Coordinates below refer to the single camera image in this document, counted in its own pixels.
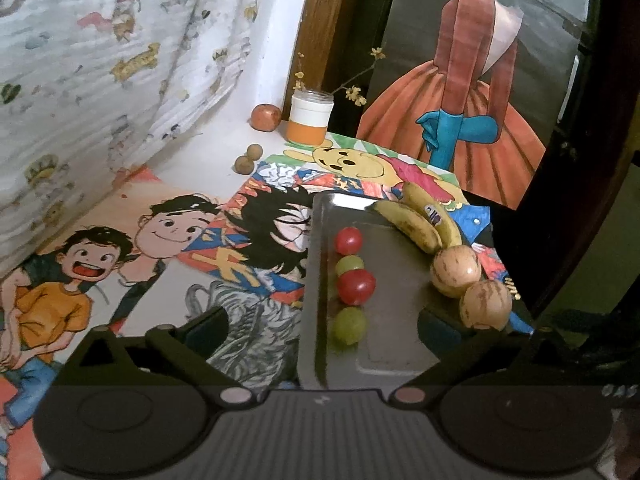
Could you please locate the painting of orange dress figure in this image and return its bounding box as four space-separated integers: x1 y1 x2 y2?
357 0 591 211

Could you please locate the white and orange jar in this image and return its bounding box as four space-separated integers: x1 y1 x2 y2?
286 89 334 146

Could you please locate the grey pencil sketch drawing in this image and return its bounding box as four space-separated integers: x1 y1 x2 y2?
182 280 306 391

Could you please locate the striped cream pepino melon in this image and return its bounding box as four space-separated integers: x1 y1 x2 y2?
459 280 514 331
431 246 482 298

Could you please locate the white printed curtain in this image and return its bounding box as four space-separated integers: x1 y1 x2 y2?
0 0 281 271

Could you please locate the red apple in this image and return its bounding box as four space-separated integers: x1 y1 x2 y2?
250 103 282 132

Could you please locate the green grape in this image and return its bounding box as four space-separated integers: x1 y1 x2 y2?
332 306 367 346
335 255 365 277

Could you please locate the cartoon boys drawing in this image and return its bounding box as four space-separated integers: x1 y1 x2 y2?
0 165 236 480

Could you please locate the wooden door frame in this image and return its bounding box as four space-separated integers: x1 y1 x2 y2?
282 0 401 131

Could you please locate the yellow bear drawing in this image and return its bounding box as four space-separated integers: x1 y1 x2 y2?
260 132 471 211

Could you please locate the metal tray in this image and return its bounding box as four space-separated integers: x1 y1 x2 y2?
296 191 501 391

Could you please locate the red cherry tomato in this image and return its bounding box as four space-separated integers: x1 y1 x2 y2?
334 227 364 256
336 268 377 307

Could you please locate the dried yellow flower sprig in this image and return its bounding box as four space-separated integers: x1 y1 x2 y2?
292 47 386 107

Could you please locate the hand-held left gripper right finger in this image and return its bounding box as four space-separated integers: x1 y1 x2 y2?
390 312 596 406

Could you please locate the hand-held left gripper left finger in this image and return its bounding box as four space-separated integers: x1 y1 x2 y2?
62 306 253 407

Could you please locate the yellow banana with sticker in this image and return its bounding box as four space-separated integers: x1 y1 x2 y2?
401 181 463 251

